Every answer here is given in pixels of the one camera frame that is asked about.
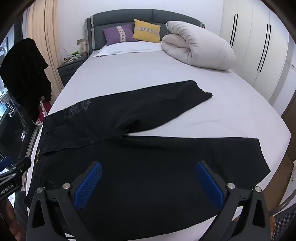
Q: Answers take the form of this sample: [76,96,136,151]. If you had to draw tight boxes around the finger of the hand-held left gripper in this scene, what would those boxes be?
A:
[0,157,32,180]

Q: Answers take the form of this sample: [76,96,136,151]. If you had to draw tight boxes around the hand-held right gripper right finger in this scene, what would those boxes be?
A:
[195,160,271,241]

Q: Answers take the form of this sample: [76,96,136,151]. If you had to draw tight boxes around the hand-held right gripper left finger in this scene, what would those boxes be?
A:
[26,161,103,241]

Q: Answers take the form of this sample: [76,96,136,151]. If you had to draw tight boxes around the black pants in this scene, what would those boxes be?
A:
[24,80,271,241]

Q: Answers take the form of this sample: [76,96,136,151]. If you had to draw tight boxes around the red cloth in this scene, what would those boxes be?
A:
[37,102,52,122]

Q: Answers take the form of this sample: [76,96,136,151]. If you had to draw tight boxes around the black mesh chair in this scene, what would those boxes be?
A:
[270,204,296,241]

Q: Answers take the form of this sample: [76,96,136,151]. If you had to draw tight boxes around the hanging black garment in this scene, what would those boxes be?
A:
[0,38,52,123]

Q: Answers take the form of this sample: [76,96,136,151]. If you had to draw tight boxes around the dark grey nightstand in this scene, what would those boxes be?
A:
[57,56,89,87]

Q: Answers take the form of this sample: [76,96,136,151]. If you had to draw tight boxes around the bed with white sheet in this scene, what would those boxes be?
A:
[14,42,292,241]

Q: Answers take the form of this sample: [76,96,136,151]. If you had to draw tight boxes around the beige curtain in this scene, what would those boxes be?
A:
[26,0,64,102]

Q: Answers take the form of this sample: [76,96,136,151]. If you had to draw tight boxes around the folded white duvet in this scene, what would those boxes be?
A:
[161,21,236,70]

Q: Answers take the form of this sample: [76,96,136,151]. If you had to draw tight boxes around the white pillow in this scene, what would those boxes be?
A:
[94,42,163,57]

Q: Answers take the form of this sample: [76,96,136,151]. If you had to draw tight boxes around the white wardrobe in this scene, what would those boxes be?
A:
[220,0,296,116]

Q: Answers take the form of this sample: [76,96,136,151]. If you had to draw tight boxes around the purple cushion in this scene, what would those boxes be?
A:
[103,24,139,46]

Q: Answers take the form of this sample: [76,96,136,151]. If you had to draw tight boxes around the yellow cushion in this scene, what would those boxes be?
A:
[132,19,161,43]

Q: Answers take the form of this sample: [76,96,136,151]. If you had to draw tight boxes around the grey padded headboard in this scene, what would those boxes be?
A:
[84,9,206,51]

